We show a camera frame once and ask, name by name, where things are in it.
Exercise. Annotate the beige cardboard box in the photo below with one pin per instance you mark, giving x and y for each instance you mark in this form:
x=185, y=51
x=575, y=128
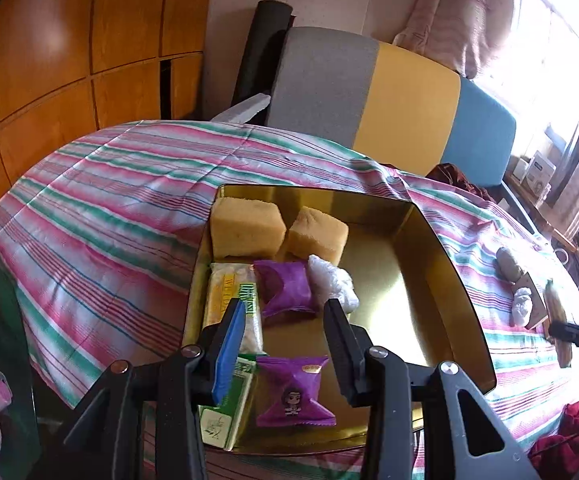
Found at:
x=537, y=305

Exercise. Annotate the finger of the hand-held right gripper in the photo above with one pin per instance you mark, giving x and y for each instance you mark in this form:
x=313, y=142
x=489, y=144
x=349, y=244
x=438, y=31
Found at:
x=574, y=332

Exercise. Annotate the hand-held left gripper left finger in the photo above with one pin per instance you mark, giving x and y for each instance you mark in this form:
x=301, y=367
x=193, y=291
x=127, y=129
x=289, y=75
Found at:
x=229, y=355

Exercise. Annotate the blue yellow grey chair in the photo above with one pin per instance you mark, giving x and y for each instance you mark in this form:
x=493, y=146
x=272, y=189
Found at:
x=409, y=105

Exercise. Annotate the green plastic container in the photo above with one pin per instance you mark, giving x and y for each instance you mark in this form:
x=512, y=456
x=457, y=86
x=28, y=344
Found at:
x=4, y=320

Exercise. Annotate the white printed box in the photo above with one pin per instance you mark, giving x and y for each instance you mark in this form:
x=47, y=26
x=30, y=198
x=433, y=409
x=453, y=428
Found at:
x=542, y=170

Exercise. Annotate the red cloth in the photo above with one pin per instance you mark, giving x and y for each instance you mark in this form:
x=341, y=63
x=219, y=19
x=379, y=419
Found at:
x=574, y=440
x=457, y=177

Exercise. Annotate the yellow packet with green label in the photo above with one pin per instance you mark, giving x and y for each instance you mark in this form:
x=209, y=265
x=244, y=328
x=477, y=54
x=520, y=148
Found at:
x=222, y=290

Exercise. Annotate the white flat board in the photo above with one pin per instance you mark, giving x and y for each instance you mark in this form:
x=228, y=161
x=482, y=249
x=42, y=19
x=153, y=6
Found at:
x=244, y=109

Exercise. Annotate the white crumpled ball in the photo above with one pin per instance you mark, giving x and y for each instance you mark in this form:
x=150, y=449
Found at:
x=522, y=307

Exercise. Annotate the purple snack packet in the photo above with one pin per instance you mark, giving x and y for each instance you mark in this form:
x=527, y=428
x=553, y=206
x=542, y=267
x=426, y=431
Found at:
x=294, y=390
x=284, y=287

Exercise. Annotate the wooden wardrobe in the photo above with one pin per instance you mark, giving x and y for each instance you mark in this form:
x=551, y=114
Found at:
x=69, y=35

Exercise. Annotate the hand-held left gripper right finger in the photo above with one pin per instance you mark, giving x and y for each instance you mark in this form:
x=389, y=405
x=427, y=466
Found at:
x=342, y=350

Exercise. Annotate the grey round lump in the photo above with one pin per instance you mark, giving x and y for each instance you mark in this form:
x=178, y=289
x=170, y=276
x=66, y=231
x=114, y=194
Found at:
x=509, y=262

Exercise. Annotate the black rolled mat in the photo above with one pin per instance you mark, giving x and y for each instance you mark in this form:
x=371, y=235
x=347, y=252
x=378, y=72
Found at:
x=264, y=45

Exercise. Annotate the yellow sponge block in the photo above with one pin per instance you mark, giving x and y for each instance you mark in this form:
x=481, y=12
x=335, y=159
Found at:
x=317, y=237
x=244, y=230

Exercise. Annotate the clear plastic bag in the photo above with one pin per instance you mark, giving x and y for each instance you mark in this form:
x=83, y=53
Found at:
x=327, y=277

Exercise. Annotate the green gold small box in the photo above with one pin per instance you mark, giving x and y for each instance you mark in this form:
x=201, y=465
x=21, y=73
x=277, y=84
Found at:
x=229, y=410

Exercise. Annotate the wooden desk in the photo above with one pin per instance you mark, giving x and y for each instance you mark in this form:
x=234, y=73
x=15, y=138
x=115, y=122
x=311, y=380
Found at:
x=539, y=212

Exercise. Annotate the gold metal tray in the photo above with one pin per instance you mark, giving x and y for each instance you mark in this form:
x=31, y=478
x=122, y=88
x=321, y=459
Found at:
x=399, y=280

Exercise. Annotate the striped blanket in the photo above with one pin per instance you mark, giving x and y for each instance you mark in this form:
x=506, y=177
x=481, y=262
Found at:
x=119, y=195

